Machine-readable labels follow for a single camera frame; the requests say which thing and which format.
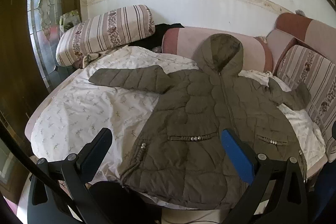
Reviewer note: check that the white floral quilt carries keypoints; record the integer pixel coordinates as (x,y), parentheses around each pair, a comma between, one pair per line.
(92,113)

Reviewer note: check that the striped floral back cushion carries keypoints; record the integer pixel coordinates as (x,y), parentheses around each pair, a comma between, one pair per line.
(315,77)

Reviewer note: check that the person's leg in blue trousers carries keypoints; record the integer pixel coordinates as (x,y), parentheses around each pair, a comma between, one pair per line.
(325,195)

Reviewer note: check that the wooden glass-paned door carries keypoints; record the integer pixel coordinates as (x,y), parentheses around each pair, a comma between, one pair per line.
(15,69)

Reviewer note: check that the pink sofa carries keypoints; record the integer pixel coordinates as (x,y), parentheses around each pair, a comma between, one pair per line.
(315,29)

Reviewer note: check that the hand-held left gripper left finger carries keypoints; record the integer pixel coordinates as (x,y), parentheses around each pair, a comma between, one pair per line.
(97,151)

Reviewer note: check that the small grey object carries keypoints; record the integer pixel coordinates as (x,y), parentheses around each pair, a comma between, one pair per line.
(300,12)

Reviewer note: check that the floral bag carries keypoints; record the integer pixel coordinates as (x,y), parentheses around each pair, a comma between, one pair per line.
(69,19)

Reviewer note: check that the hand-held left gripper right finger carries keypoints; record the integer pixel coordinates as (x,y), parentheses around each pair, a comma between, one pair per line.
(236,155)

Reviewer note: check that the striped floral pillow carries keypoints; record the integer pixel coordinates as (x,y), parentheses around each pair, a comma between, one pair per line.
(105,32)

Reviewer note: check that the olive puffer jacket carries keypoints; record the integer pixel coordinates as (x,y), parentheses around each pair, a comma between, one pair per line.
(197,108)

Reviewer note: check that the black cloth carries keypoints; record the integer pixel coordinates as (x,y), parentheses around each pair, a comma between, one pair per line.
(157,35)

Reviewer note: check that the pink bolster cushion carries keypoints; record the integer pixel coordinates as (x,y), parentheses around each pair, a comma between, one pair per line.
(183,40)

